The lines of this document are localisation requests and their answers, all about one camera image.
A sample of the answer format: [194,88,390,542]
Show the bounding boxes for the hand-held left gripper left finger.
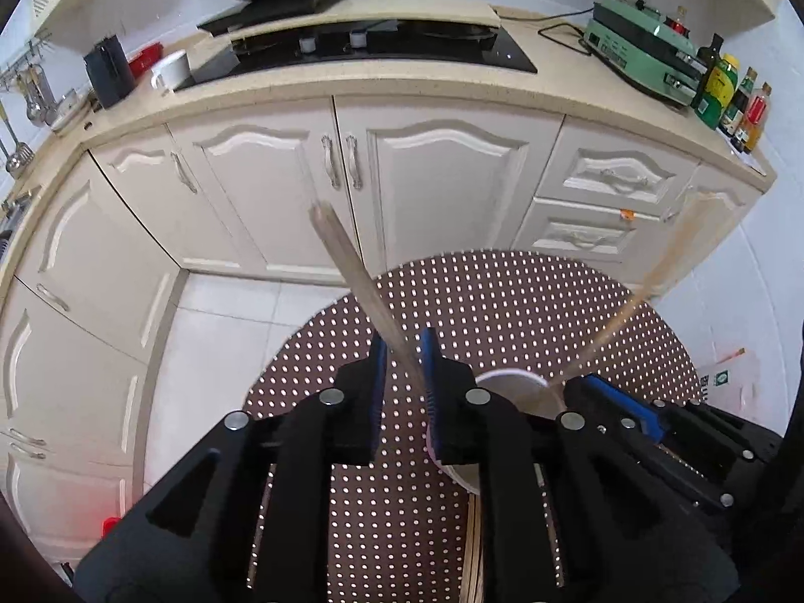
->
[74,332,390,603]

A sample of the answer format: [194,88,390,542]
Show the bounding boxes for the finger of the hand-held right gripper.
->
[586,374,780,473]
[563,382,737,514]

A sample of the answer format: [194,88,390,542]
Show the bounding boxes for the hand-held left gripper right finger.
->
[418,327,741,603]

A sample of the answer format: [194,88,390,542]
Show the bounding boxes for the pink cup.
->
[427,369,569,494]

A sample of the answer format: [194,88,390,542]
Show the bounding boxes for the wooden chopstick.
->
[549,188,745,387]
[475,495,487,603]
[467,495,478,603]
[309,199,431,390]

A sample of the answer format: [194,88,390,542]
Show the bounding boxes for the brown polka dot round table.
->
[242,250,708,603]

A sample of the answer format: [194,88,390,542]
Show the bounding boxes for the white plastic bag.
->
[696,344,783,434]

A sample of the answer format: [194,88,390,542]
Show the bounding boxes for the cream cabinet door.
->
[168,97,378,277]
[0,433,136,557]
[333,95,566,274]
[88,126,265,271]
[16,157,183,365]
[653,163,755,303]
[0,276,148,453]

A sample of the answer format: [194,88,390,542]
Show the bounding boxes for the cream cabinet drawer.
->
[534,116,701,208]
[512,197,667,258]

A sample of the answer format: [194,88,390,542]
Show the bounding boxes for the white kitchen cabinets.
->
[0,0,776,303]

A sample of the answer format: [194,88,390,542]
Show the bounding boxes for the orange red bottle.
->
[735,81,772,153]

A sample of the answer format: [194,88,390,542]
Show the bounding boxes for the dark sauce bottle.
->
[721,67,756,138]

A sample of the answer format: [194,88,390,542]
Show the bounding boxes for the yellow green bottle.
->
[697,53,741,131]

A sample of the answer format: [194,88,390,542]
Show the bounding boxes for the dark green oil bottle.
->
[691,33,725,122]

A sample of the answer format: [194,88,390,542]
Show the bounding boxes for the black glass gas hob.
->
[174,18,539,92]

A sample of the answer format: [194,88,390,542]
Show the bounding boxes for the green electric griddle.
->
[583,0,708,108]

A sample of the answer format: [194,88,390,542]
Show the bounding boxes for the beige stone slab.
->
[223,0,504,45]

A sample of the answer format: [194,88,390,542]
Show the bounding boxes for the white mug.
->
[149,49,190,96]

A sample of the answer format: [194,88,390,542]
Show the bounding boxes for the black induction cooker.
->
[196,0,365,39]

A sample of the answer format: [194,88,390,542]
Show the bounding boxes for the red box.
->
[127,43,164,78]

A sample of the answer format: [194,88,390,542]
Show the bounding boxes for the black box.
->
[83,36,137,110]

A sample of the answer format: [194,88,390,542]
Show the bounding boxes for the metal dish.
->
[50,89,98,134]

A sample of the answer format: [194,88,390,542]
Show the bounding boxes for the hanging metal skimmer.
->
[0,104,34,178]

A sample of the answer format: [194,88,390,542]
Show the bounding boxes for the hanging metal spoon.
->
[18,66,57,127]

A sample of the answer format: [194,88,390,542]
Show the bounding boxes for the black power cable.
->
[537,3,597,57]

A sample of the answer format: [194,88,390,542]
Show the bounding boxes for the wall utensil rail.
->
[0,36,54,95]

